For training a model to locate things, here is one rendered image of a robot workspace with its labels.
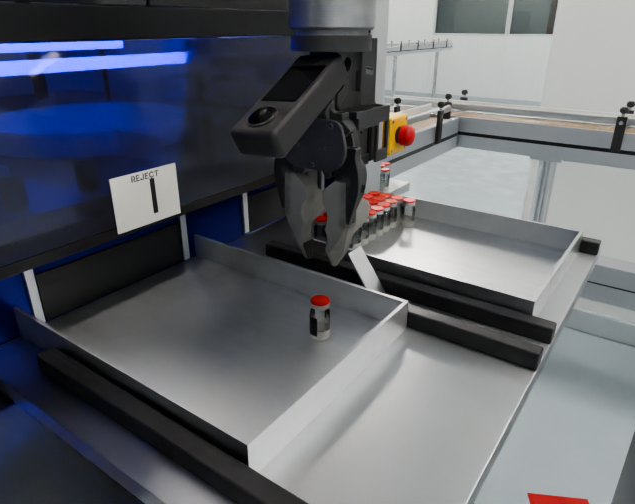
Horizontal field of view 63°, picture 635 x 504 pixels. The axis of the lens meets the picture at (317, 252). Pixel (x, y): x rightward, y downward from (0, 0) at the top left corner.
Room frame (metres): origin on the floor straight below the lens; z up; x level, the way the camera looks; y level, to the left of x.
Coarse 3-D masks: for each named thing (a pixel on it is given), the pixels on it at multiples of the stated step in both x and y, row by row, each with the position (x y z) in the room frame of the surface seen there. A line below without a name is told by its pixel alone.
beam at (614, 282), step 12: (600, 264) 1.36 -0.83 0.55; (612, 264) 1.36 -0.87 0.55; (624, 264) 1.36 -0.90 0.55; (600, 276) 1.35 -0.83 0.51; (612, 276) 1.34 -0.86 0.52; (624, 276) 1.32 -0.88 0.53; (588, 288) 1.37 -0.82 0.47; (600, 288) 1.35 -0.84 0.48; (612, 288) 1.33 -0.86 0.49; (624, 288) 1.32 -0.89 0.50; (600, 300) 1.34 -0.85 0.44; (612, 300) 1.33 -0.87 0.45; (624, 300) 1.31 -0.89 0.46
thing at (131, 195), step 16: (128, 176) 0.52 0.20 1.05; (144, 176) 0.54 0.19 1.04; (160, 176) 0.56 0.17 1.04; (176, 176) 0.57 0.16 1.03; (112, 192) 0.51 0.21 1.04; (128, 192) 0.52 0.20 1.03; (144, 192) 0.54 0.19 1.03; (160, 192) 0.55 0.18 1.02; (176, 192) 0.57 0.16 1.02; (128, 208) 0.52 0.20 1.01; (144, 208) 0.53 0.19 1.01; (160, 208) 0.55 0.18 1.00; (176, 208) 0.57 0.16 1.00; (128, 224) 0.52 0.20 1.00; (144, 224) 0.53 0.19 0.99
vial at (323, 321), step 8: (312, 304) 0.47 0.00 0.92; (328, 304) 0.47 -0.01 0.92; (312, 312) 0.47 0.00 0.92; (320, 312) 0.47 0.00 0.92; (328, 312) 0.47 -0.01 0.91; (320, 320) 0.47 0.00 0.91; (328, 320) 0.47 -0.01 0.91; (320, 328) 0.47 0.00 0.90; (328, 328) 0.47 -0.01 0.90; (312, 336) 0.47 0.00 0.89; (320, 336) 0.47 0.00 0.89; (328, 336) 0.47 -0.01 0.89
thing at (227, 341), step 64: (256, 256) 0.62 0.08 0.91; (64, 320) 0.51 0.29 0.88; (128, 320) 0.51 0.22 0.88; (192, 320) 0.51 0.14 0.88; (256, 320) 0.51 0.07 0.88; (384, 320) 0.46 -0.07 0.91; (128, 384) 0.37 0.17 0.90; (192, 384) 0.39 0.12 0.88; (256, 384) 0.39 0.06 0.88; (320, 384) 0.36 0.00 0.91; (256, 448) 0.29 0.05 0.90
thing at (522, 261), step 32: (384, 192) 0.90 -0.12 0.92; (416, 224) 0.82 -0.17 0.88; (448, 224) 0.82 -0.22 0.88; (480, 224) 0.79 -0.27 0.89; (512, 224) 0.76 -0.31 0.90; (544, 224) 0.73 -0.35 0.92; (384, 256) 0.69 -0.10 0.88; (416, 256) 0.69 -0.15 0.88; (448, 256) 0.69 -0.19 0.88; (480, 256) 0.69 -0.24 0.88; (512, 256) 0.69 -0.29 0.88; (544, 256) 0.69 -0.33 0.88; (448, 288) 0.55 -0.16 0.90; (480, 288) 0.53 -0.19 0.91; (512, 288) 0.59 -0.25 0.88; (544, 288) 0.53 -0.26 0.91
